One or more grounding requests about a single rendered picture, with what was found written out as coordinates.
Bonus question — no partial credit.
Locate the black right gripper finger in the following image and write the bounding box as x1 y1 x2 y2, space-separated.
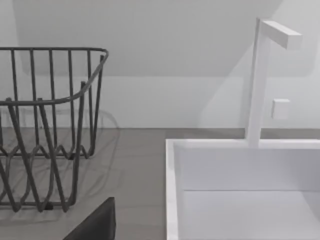
62 196 117 240

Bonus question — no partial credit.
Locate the white sink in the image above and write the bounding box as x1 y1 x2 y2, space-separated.
165 138 320 240

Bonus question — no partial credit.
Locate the tall white tap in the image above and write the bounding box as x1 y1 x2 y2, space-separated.
245 17 303 150

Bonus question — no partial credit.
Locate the white square tap knob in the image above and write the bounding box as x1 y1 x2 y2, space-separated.
271 98 291 121

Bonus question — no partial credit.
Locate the grey wire basket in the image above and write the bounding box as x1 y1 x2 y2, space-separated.
0 46 110 213

